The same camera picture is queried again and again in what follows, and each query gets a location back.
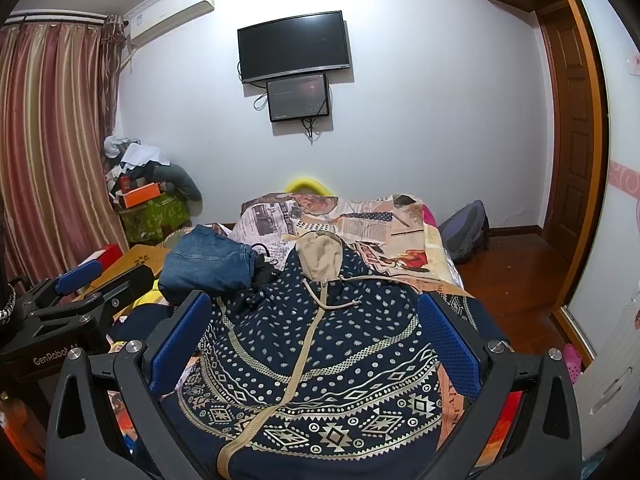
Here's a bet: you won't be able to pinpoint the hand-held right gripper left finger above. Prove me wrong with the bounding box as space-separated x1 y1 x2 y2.
45 290 213 480

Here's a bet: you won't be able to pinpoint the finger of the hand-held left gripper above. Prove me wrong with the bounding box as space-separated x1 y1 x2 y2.
14 261 105 312
30 265 155 332

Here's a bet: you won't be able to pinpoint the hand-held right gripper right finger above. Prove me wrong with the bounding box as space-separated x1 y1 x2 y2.
419 290 584 480

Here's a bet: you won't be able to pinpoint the navy patterned hoodie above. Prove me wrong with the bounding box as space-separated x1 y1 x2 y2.
132 232 493 480

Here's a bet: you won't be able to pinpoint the pile of clothes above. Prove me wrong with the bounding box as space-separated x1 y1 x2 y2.
103 135 203 202

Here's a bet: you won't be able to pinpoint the red box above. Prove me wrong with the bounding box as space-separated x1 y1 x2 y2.
75 244 123 270

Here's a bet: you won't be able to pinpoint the yellow cloth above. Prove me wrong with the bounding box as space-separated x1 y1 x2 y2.
134 280 172 307

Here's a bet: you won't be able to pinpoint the wooden folding table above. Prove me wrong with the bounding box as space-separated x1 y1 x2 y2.
72 245 168 306

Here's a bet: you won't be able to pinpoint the green patterned cloth cover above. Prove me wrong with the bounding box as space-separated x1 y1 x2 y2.
118 192 193 246

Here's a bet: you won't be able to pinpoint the blue jeans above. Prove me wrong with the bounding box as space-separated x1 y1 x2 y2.
157 225 258 306

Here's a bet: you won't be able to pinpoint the orange printed bed sheet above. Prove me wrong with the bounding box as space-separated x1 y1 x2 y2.
0 365 525 480

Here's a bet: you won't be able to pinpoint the orange box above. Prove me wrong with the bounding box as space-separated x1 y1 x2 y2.
122 182 162 209

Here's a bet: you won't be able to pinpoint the grey backpack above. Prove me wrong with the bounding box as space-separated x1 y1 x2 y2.
437 200 492 265

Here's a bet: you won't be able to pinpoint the pink slippers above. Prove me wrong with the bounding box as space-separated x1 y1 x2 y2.
562 344 584 377

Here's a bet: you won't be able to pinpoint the striped pink curtain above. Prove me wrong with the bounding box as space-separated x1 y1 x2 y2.
0 14 132 286

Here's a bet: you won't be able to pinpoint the printed blanket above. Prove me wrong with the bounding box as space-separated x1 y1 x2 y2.
227 191 473 298

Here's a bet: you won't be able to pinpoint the yellow round cushion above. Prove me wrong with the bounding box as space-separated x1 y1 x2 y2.
285 176 331 196

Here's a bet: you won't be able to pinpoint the brown wooden door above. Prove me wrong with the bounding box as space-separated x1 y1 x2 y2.
539 7 599 266

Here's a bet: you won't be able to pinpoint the small black monitor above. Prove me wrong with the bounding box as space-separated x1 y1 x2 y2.
266 74 331 123

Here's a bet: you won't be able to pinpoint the white air conditioner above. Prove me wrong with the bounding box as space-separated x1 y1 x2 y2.
122 0 216 51

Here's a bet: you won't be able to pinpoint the white wardrobe door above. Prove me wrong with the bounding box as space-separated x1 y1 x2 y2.
560 0 640 366

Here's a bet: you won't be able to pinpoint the black monitor cable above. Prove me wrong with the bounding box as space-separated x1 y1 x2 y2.
299 117 322 144

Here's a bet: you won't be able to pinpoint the curtain rail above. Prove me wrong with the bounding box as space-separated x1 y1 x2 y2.
2 11 108 27

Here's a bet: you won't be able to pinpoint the black wall television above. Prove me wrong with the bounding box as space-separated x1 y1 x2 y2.
237 10 352 85

